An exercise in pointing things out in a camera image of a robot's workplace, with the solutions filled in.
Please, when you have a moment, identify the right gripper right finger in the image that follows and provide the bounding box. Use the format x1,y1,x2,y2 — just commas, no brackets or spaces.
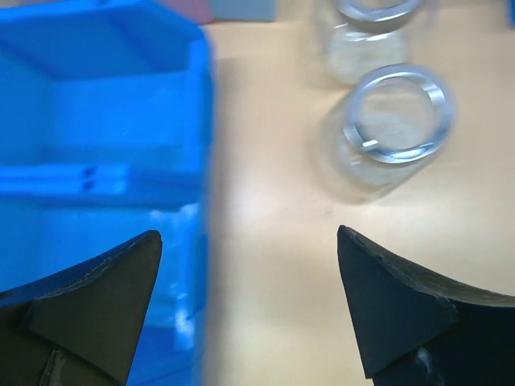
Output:
337,226,514,385

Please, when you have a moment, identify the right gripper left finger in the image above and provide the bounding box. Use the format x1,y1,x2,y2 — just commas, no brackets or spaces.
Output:
1,231,162,385

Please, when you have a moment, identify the glass jar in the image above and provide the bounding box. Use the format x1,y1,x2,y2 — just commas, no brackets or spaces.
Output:
315,64,456,203
313,1,438,85

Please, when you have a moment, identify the large blue divided bin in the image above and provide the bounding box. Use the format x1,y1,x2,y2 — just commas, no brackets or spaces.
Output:
1,1,214,385

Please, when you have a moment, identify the pastel compartment organizer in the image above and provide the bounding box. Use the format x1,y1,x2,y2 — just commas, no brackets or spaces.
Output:
184,0,277,23

